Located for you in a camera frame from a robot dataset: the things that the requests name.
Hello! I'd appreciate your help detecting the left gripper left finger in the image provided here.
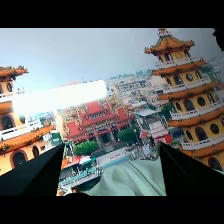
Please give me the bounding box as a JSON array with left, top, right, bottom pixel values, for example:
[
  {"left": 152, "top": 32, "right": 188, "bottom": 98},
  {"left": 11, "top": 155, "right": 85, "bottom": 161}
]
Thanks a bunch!
[{"left": 0, "top": 142, "right": 66, "bottom": 197}]

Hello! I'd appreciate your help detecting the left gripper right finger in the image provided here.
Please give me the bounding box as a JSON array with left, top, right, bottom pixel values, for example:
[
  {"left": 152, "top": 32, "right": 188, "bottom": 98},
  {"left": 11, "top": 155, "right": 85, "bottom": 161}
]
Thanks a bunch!
[{"left": 158, "top": 141, "right": 224, "bottom": 197}]

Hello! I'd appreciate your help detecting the pale grey garment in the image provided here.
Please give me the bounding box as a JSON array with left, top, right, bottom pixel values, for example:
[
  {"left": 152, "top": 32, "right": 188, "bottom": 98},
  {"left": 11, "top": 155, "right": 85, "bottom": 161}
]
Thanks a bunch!
[{"left": 71, "top": 158, "right": 167, "bottom": 197}]

